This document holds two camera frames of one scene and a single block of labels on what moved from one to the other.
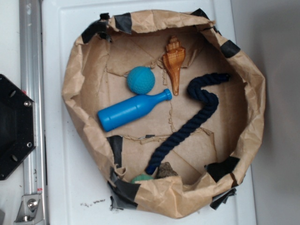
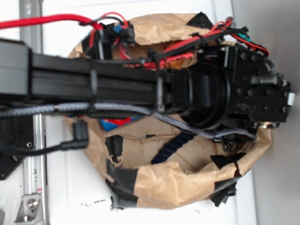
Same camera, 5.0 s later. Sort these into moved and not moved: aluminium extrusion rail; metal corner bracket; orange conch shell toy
Moved: orange conch shell toy
Not moved: aluminium extrusion rail; metal corner bracket
